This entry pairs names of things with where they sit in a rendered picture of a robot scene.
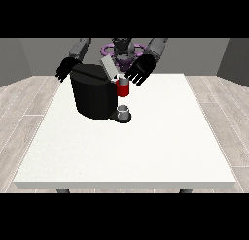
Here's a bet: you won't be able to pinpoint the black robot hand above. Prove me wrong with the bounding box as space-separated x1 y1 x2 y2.
124 53 157 87
54 56 83 84

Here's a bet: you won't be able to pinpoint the small grey cup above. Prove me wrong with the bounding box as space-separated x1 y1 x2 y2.
116 104 131 120

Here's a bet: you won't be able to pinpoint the red pod holder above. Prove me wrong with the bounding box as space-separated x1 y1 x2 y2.
115 79 131 98

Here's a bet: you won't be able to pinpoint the grey robot trunk purple rings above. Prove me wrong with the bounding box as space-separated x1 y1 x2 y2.
100 38 146 72

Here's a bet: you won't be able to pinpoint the black coffee machine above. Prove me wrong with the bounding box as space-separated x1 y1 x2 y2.
69 62 132 123

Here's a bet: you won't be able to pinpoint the small grey coffee pod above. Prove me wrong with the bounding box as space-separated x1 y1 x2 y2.
117 74 127 86

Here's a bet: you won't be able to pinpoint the pale grey machine lid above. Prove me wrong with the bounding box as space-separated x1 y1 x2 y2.
99 54 120 82

